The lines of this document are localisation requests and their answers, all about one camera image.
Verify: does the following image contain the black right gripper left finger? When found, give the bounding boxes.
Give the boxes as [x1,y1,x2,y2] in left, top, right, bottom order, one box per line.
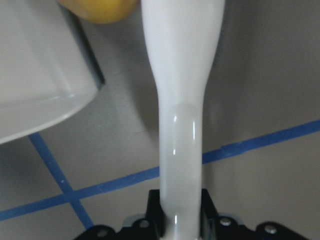
[145,189,166,238]

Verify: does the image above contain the beige plastic dustpan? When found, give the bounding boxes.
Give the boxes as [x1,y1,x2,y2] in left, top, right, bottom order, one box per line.
[0,0,105,143]

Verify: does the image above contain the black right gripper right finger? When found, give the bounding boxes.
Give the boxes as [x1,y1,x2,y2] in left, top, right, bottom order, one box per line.
[200,188,219,238]

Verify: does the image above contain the yellow lemon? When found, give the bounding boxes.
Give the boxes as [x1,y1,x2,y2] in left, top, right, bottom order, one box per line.
[58,0,140,24]

